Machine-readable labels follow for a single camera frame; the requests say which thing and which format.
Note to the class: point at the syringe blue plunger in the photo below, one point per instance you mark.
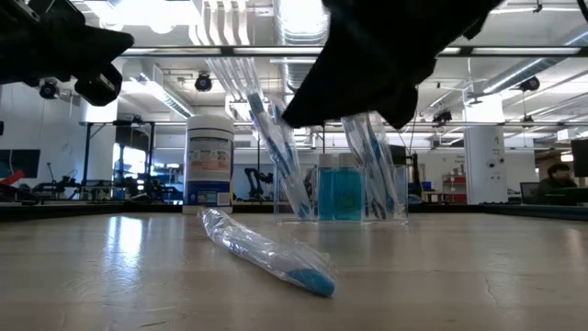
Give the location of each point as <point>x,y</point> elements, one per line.
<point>275,257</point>

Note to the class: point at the teal mouthwash bottle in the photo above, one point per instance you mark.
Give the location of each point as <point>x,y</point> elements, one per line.
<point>326,193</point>
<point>349,193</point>

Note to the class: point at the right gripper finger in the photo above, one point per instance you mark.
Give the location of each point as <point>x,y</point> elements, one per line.
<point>358,83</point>

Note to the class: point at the dark wall screen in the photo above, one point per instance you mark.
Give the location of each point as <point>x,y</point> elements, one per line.
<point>25,162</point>

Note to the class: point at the black background robot arm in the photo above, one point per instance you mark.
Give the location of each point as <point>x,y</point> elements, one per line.
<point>252,177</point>

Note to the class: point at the white wipes canister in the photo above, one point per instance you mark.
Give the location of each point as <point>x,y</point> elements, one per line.
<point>209,174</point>

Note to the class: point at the black ceiling lamp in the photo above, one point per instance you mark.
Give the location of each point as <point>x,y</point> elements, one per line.
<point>48,91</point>
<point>203,83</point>
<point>530,84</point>
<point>442,117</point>

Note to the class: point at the black frame stand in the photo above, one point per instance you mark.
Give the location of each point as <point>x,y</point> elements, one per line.
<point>150,151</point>

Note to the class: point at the black overhead beam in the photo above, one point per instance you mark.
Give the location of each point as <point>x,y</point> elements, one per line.
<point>206,51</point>

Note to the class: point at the red shelf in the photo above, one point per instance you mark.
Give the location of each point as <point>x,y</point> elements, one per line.
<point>455,188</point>

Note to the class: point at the person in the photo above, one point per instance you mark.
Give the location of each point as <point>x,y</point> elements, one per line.
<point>558,174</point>

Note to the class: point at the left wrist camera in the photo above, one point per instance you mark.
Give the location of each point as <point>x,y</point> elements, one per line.
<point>55,14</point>

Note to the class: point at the thin silver ceiling duct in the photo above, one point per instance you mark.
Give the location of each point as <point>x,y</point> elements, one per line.
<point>528,69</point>

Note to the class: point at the white column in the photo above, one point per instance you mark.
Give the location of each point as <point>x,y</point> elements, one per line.
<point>484,161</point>

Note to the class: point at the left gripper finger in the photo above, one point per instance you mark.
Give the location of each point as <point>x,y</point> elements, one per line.
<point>123,46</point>
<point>82,43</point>

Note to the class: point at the black monitor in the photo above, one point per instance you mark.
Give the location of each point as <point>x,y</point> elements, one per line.
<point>580,158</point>
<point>399,155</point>

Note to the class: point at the clear acrylic organizer box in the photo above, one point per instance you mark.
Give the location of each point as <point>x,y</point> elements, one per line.
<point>281,197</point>

